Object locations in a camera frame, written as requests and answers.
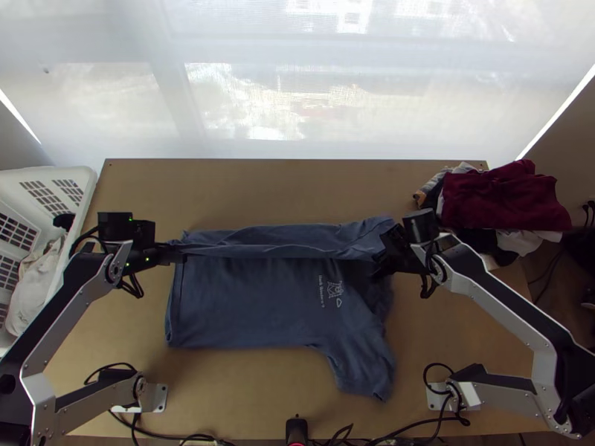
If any blue t-shirt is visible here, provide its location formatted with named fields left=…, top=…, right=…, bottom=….
left=164, top=214, right=401, bottom=404

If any heap of clothes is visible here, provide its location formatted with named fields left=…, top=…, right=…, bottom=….
left=412, top=159, right=573, bottom=268

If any white laundry basket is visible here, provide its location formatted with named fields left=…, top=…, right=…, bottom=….
left=0, top=165, right=99, bottom=359

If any white garment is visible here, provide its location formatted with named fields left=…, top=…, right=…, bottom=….
left=6, top=234, right=71, bottom=337

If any black cable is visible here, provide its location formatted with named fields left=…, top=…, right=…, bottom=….
left=422, top=362, right=472, bottom=428
left=111, top=408, right=225, bottom=446
left=121, top=271, right=146, bottom=300
left=417, top=271, right=439, bottom=300
left=325, top=416, right=472, bottom=446
left=83, top=363, right=141, bottom=387

